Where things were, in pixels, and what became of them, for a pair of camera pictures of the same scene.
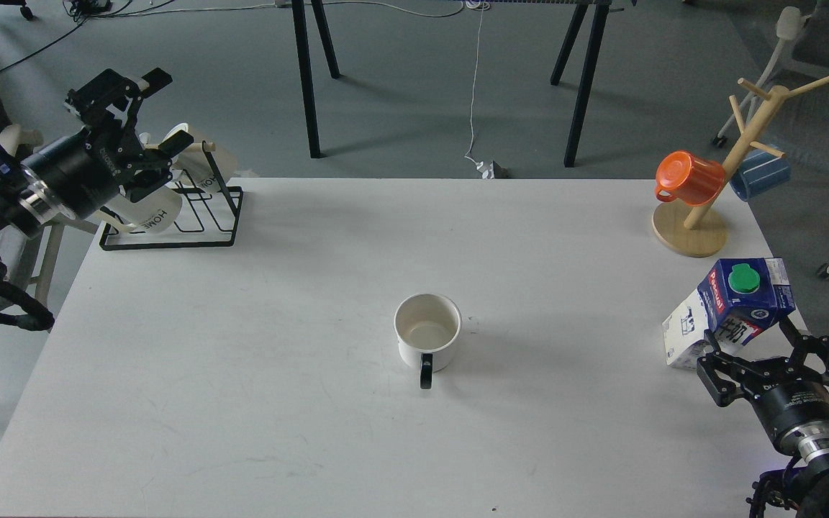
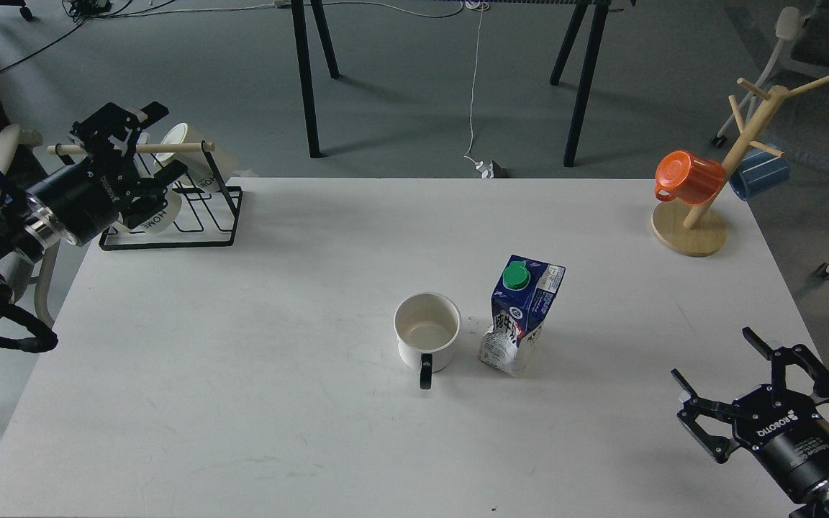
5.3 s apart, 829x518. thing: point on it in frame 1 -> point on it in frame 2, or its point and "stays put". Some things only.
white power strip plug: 488,170 stays put
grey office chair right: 814,101 stays put
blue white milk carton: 737,299 -> 522,299
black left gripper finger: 152,168 -> 152,196
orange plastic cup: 693,180 stays put
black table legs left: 299,12 stays put
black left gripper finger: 111,88 -> 109,134
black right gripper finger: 725,375 -> 719,447
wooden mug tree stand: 696,230 stays put
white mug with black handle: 427,325 stays put
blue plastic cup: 759,172 stays put
